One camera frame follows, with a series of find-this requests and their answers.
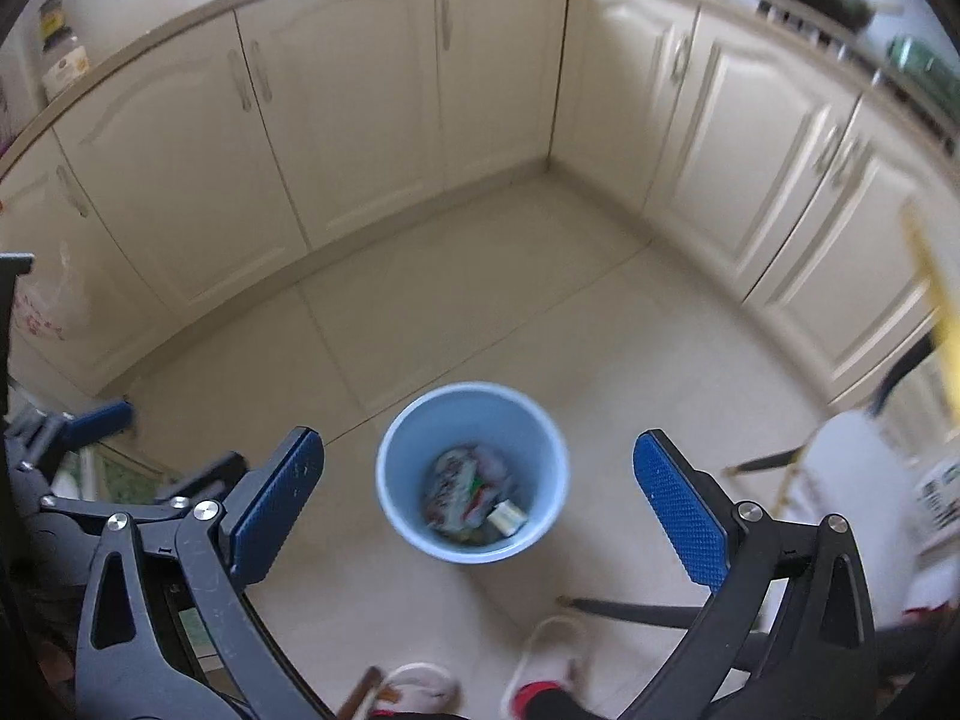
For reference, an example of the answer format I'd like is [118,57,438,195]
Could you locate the white printed bag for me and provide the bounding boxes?
[913,457,960,552]

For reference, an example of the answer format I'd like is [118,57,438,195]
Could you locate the small white folded packet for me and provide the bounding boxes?
[486,499,530,539]

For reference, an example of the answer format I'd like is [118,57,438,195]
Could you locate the gas stove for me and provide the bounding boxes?
[754,0,878,68]

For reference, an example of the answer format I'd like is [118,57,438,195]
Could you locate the blue plastic bin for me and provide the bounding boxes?
[375,381,572,567]

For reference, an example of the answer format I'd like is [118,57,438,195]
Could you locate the clear plastic bag pink print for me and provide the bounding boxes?
[13,240,92,350]

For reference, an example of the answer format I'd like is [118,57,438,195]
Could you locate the brown wooden stick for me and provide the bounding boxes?
[339,666,385,720]

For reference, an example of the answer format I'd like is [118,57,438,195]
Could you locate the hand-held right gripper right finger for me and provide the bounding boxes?
[615,429,878,720]

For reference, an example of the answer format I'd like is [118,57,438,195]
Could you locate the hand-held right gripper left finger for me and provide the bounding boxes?
[73,426,335,720]

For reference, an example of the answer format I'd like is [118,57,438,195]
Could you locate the green patterned mat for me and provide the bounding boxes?
[94,450,170,503]

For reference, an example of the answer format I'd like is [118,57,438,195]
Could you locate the heap of snack wrappers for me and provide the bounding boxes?
[422,444,532,545]

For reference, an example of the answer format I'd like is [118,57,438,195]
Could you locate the jar with white label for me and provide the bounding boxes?
[41,37,92,100]

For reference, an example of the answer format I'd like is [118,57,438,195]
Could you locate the yellow stick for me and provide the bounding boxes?
[900,199,960,406]

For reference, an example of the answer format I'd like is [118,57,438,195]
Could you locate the green kitchen appliance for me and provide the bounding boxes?
[887,36,960,102]

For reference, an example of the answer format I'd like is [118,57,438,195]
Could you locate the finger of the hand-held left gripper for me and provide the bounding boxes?
[4,400,136,482]
[41,451,250,518]

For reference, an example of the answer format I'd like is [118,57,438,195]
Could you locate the white slipper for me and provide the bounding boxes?
[371,662,461,720]
[501,615,584,720]

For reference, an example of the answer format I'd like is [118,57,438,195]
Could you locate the glass jar dark lid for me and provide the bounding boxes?
[37,0,70,46]

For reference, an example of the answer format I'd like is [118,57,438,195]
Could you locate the black chair with white seat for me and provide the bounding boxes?
[559,330,960,691]

